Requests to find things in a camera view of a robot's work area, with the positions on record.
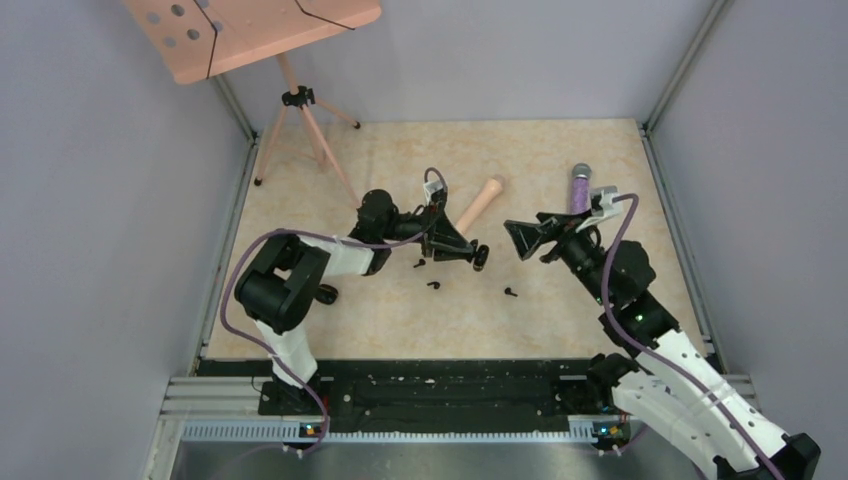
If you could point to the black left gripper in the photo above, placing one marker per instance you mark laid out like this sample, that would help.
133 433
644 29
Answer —
447 243

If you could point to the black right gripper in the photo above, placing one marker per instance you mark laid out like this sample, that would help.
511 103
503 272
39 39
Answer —
529 237

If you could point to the black glossy earbud charging case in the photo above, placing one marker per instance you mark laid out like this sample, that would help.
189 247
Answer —
480 257

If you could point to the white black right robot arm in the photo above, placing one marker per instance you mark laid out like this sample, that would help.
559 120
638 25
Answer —
662 379

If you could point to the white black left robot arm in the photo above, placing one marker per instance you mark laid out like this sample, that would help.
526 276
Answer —
287 275

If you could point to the black case lid piece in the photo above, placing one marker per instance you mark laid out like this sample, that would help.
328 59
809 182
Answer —
326 294

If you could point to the pink wooden flute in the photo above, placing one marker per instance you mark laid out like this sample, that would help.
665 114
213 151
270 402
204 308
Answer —
490 190

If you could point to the purple glitter microphone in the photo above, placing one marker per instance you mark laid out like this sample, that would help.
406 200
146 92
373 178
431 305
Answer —
580 188

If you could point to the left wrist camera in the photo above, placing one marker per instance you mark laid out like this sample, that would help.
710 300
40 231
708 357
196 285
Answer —
435 194

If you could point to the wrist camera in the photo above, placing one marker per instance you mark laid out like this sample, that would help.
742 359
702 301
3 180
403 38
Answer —
602 207
435 194

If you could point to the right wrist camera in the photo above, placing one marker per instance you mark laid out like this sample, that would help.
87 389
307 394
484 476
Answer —
602 207

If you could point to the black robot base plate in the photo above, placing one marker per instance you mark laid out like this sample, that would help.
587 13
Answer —
448 396

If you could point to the grey slotted cable duct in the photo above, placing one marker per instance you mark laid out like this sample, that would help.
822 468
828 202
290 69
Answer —
257 431

